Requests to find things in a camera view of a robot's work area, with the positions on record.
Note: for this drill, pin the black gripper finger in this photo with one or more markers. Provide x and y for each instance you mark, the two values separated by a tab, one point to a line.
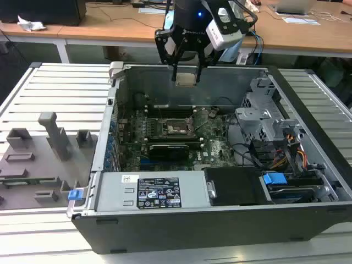
203	60
161	44

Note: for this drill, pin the silver CPU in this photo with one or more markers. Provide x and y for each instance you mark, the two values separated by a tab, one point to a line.
187	79

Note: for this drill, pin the thin metal locking lever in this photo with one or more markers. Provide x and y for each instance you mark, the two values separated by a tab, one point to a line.
178	134
161	113

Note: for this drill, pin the black RAM slot bank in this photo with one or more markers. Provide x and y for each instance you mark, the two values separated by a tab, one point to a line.
167	111
192	143

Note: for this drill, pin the black CPU socket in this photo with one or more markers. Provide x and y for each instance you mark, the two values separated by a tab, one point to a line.
177	128

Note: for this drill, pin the pale blue teach pendant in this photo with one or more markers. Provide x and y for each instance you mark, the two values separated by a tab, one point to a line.
231	53

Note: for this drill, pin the white paper sheet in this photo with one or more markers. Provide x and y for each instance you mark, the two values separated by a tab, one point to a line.
151	10

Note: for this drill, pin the brown cardboard box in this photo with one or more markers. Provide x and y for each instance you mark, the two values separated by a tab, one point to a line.
115	53

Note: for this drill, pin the coin cell battery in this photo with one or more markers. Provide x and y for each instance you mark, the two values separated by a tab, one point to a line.
212	112

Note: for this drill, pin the wooden desk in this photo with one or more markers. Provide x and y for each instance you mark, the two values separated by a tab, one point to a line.
110	30

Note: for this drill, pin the white crumpled object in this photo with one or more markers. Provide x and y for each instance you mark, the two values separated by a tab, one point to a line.
254	6

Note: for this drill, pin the grey metal drive cage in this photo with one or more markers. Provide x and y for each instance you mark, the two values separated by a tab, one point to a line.
255	121

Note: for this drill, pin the green motherboard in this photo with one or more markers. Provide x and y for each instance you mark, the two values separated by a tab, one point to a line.
214	148

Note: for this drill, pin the black graphics card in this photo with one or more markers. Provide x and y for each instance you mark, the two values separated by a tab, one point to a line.
169	152

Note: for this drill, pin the silver laptop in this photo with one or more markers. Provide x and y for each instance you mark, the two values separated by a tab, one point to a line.
295	6

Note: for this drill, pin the paper sheet with blue border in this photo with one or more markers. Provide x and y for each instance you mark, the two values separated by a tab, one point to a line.
301	21

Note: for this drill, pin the black box on desk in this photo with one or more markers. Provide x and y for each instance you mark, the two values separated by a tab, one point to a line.
41	12

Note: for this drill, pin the black plastic shroud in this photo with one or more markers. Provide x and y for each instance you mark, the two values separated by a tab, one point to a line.
236	187

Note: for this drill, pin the crumpled white paper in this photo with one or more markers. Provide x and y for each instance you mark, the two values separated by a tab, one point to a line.
31	24

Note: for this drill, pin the blue disk carrier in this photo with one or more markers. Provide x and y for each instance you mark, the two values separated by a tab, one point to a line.
273	181

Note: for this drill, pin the grey power supply unit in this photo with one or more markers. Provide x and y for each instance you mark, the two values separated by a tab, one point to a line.
115	192

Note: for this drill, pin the hard disk with blue label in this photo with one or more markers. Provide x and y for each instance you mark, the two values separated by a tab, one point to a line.
291	196

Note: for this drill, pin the grey parts rack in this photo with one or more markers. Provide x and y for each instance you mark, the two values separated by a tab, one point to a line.
41	165

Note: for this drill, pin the black open PC case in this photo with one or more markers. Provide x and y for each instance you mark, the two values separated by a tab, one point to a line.
192	231

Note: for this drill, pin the blue case latch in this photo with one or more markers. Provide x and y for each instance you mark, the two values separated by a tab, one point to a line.
74	195

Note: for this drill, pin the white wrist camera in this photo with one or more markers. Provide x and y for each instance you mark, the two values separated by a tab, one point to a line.
222	35

